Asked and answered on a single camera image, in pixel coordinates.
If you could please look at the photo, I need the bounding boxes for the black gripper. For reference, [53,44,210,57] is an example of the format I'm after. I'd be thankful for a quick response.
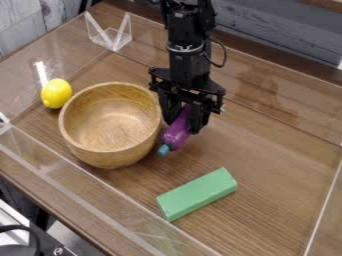
[148,67,225,134]

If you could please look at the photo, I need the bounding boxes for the clear acrylic corner bracket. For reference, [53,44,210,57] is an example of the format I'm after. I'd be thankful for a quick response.
[84,11,132,52]

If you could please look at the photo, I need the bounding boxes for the clear acrylic tray wall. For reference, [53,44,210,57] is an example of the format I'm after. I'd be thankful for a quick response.
[0,18,342,256]

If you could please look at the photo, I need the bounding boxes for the black metal bracket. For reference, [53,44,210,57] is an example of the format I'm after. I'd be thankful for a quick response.
[29,223,77,256]

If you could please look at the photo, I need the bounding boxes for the green rectangular block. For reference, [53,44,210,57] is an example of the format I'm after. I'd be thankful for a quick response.
[156,167,237,222]

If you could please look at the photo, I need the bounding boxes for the purple toy eggplant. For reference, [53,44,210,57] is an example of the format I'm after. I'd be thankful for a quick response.
[157,105,190,157]

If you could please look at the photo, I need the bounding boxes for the brown wooden bowl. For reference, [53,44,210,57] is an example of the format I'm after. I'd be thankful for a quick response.
[58,82,161,169]

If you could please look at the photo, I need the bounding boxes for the black cable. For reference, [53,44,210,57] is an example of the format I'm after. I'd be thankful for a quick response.
[0,224,41,256]

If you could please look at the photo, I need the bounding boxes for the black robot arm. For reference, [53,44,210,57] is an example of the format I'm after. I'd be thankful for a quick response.
[148,0,226,134]

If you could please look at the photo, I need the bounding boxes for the yellow toy lemon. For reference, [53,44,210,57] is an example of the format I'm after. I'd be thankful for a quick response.
[39,78,71,109]

